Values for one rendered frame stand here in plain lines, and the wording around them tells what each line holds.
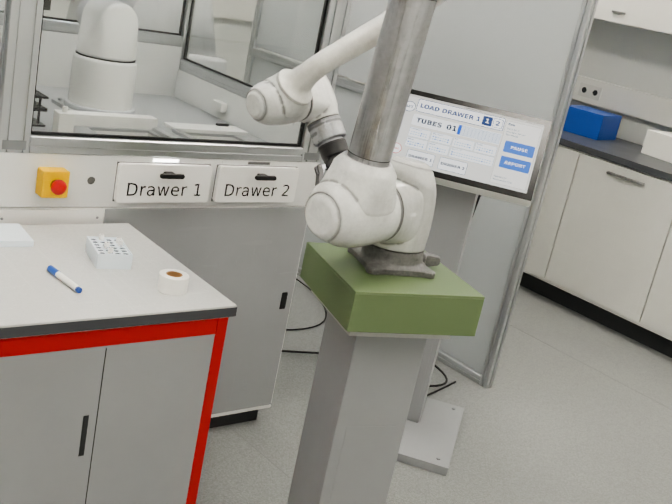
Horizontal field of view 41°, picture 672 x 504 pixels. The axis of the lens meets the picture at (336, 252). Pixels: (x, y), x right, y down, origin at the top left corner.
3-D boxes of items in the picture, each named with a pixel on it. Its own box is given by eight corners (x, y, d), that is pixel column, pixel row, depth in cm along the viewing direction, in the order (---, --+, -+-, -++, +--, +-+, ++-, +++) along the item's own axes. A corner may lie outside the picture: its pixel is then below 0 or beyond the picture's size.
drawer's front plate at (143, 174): (207, 202, 266) (213, 166, 263) (115, 202, 248) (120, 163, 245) (204, 200, 268) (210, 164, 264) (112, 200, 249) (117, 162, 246)
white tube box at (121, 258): (131, 269, 219) (133, 254, 218) (96, 268, 215) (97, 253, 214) (118, 251, 229) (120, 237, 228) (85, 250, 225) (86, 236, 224)
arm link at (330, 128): (301, 131, 237) (309, 152, 237) (315, 119, 229) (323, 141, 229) (330, 123, 241) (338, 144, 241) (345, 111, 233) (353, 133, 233)
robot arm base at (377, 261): (450, 280, 227) (455, 259, 225) (368, 274, 219) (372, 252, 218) (423, 255, 243) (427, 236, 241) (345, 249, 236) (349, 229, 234)
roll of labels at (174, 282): (150, 286, 211) (152, 270, 210) (174, 282, 216) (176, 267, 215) (169, 297, 207) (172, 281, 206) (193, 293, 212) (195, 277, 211)
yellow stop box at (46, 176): (68, 199, 236) (71, 172, 233) (41, 199, 231) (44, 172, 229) (61, 193, 239) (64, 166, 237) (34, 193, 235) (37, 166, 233)
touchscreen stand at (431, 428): (446, 476, 307) (523, 188, 277) (320, 437, 315) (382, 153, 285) (462, 415, 354) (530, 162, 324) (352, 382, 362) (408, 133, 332)
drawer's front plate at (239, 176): (293, 202, 286) (300, 168, 283) (214, 202, 268) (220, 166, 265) (290, 200, 287) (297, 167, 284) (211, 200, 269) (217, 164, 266)
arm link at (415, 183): (438, 249, 230) (457, 165, 224) (396, 258, 216) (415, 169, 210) (388, 230, 240) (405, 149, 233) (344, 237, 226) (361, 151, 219)
